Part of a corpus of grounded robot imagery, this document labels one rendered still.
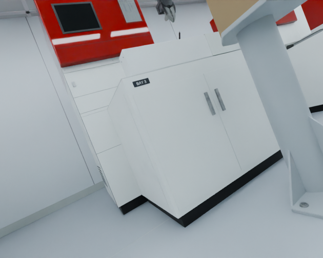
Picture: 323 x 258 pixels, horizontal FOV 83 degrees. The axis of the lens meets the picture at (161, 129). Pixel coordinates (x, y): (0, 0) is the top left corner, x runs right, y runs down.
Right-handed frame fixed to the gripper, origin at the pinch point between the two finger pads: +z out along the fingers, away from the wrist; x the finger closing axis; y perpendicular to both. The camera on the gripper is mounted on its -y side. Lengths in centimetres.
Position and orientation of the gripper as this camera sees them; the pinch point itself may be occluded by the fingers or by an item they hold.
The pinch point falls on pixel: (173, 19)
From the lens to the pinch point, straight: 128.6
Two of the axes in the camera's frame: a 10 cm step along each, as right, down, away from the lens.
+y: -3.9, 1.4, 9.1
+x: -8.4, 3.5, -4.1
